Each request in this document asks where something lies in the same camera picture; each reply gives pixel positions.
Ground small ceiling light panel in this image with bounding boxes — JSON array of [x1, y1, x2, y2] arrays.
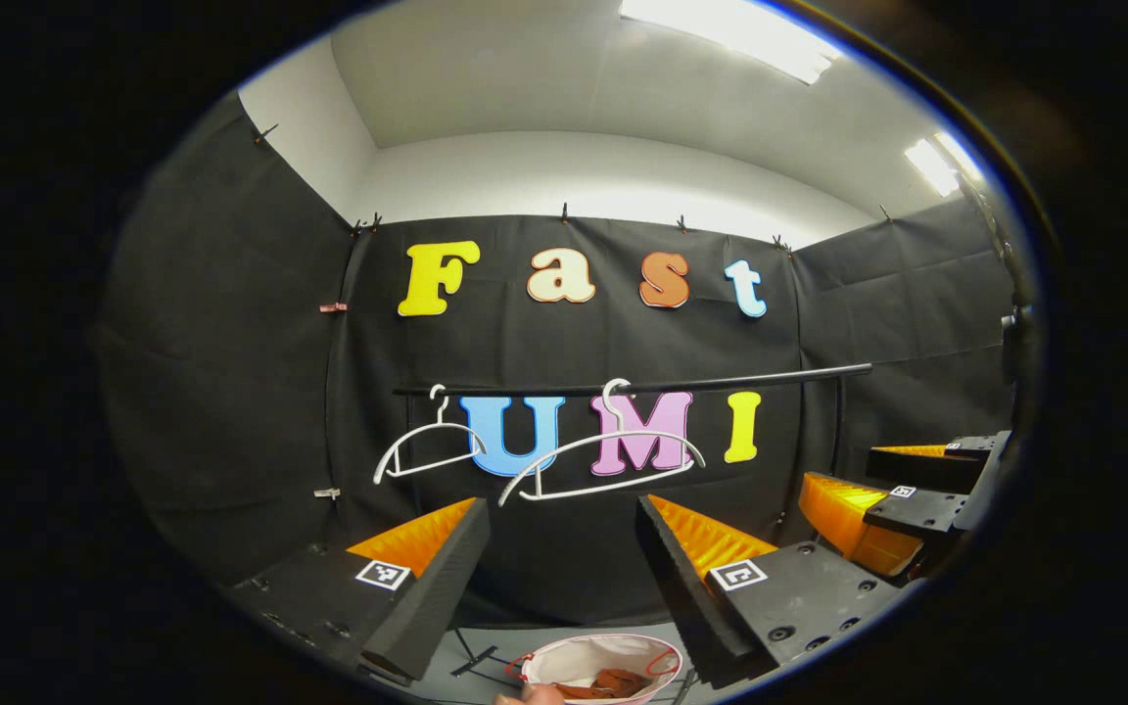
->
[[904, 132, 986, 197]]

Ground white plastic clothes hanger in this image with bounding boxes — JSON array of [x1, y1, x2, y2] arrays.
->
[[497, 378, 707, 507], [373, 384, 489, 486]]

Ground long ceiling light panel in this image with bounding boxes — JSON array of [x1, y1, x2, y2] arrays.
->
[[620, 0, 844, 86]]

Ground black clothes rack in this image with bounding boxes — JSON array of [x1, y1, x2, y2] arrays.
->
[[393, 363, 873, 686]]

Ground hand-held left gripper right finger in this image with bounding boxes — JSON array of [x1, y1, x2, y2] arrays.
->
[[634, 494, 908, 691]]

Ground black stand pole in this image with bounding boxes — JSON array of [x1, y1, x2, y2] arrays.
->
[[970, 181, 1040, 339]]

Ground white pink-rimmed laundry hamper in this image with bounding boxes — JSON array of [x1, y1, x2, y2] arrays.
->
[[508, 634, 684, 705]]

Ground rust orange corduroy shirt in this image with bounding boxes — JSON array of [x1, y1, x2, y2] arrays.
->
[[556, 668, 651, 701]]

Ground black backdrop cloth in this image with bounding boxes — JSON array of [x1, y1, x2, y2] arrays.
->
[[94, 93, 1027, 628]]

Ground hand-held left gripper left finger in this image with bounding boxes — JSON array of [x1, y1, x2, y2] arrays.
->
[[226, 496, 492, 686]]

